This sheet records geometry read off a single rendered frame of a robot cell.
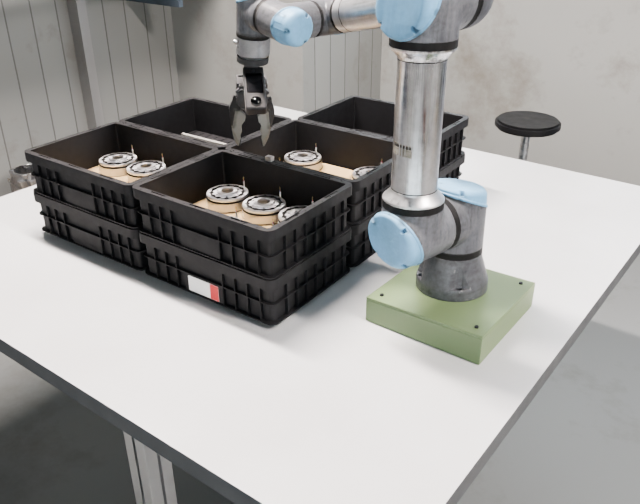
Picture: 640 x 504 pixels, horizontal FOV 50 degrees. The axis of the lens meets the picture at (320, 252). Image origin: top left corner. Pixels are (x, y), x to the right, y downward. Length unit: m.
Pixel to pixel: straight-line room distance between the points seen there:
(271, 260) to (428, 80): 0.46
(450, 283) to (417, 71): 0.45
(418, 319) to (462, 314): 0.09
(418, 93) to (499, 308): 0.48
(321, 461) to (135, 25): 3.38
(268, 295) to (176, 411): 0.31
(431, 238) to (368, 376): 0.28
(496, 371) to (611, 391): 1.23
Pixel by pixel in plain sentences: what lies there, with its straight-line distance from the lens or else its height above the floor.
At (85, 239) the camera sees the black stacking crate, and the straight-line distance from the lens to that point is 1.82.
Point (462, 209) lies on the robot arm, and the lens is 1.37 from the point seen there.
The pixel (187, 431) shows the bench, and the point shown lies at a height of 0.70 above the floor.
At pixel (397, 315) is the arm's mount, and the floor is 0.74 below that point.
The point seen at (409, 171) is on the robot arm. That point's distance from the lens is 1.25.
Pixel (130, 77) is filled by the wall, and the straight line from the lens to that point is 4.24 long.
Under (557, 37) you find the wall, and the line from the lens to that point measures 3.90.
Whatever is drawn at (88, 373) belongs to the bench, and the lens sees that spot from 1.40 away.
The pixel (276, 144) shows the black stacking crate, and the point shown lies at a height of 0.89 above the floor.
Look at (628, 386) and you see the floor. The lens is 2.61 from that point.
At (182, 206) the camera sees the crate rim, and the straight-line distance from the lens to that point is 1.47.
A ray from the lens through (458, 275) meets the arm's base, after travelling 1.43.
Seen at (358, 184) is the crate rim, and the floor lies 0.92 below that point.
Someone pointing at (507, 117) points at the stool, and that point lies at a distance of 3.33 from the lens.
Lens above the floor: 1.52
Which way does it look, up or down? 28 degrees down
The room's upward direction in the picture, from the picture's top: straight up
